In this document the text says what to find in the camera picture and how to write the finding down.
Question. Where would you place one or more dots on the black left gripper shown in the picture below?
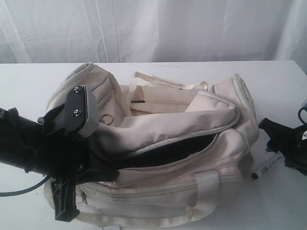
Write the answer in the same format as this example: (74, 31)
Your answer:
(60, 150)

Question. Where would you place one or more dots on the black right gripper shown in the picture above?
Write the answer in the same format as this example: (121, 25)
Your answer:
(290, 142)

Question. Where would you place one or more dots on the black and white marker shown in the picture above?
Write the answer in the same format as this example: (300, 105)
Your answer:
(266, 166)

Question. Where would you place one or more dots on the cream fabric duffel bag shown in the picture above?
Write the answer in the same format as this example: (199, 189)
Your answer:
(180, 149)

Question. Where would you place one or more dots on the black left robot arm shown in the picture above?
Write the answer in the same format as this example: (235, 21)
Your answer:
(15, 132)

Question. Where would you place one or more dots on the white curtain backdrop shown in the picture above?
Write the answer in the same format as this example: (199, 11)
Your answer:
(60, 31)

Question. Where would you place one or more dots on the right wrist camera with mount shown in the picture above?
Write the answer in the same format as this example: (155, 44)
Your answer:
(302, 112)

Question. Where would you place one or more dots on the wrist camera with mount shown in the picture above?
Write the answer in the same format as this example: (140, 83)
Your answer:
(78, 114)
(302, 112)

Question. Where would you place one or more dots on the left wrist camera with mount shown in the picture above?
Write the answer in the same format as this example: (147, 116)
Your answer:
(78, 114)

